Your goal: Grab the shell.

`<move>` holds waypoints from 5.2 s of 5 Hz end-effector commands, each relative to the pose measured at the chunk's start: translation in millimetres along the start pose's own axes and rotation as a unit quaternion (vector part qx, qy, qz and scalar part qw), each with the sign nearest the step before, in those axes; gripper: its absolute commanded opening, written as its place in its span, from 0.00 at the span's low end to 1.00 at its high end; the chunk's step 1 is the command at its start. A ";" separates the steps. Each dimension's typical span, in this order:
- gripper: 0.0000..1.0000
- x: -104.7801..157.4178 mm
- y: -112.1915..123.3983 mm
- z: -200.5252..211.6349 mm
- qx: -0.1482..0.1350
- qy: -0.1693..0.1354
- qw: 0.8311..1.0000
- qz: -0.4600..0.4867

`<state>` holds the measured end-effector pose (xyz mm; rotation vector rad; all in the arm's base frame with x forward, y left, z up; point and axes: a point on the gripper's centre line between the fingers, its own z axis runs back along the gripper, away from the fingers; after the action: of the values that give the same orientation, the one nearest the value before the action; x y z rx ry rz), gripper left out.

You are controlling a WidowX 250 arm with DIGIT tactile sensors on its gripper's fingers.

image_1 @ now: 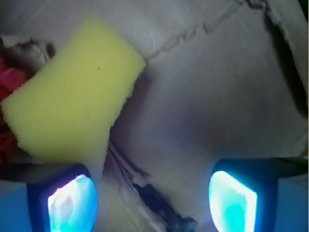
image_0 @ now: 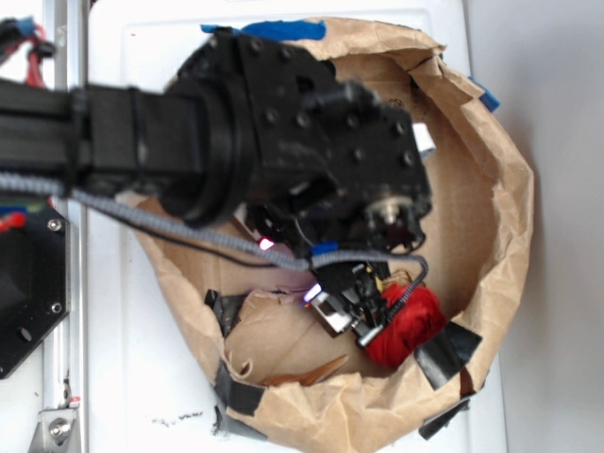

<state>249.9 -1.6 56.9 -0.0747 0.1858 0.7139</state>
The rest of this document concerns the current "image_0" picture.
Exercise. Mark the red crumpled cloth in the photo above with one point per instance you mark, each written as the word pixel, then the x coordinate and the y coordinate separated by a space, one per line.
pixel 419 320

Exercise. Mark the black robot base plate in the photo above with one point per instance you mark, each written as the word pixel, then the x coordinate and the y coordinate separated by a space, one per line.
pixel 33 285

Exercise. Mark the metal corner bracket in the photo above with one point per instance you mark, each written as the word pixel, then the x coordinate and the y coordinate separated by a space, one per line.
pixel 57 431

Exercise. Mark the brown paper bag tray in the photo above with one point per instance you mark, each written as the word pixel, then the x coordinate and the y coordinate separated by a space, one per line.
pixel 243 326

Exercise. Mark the brown pointed shell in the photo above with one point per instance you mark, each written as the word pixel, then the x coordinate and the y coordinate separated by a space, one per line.
pixel 309 378

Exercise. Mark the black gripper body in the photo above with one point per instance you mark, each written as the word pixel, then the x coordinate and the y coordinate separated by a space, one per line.
pixel 326 161

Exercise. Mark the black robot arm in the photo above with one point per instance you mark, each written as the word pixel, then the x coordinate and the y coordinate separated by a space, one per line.
pixel 165 164

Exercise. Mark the illuminated gripper finger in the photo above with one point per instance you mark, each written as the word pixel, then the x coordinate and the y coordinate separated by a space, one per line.
pixel 370 310
pixel 337 284

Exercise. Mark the aluminium extrusion rail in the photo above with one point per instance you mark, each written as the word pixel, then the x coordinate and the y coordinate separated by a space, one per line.
pixel 65 364

